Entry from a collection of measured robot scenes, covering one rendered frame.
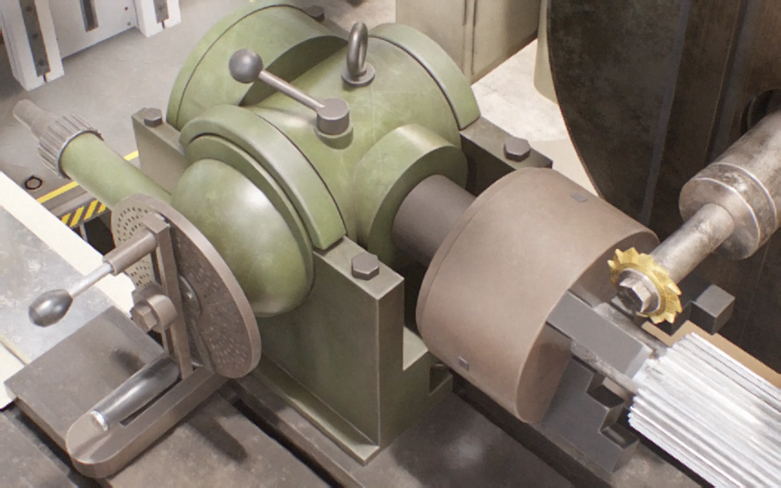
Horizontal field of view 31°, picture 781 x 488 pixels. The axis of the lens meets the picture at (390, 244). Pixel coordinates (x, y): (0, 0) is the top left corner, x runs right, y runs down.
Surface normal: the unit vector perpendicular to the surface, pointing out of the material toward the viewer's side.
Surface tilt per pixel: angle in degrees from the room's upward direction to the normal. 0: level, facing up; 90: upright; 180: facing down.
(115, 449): 4
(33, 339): 0
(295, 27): 17
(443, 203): 11
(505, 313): 51
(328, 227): 63
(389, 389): 90
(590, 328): 35
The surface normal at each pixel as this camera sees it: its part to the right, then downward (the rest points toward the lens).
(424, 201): -0.22, -0.46
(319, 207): 0.56, -0.02
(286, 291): 0.43, 0.71
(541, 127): 0.00, -0.67
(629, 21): -0.69, 0.54
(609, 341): -0.40, -0.24
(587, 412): -0.63, 0.20
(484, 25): 0.72, 0.51
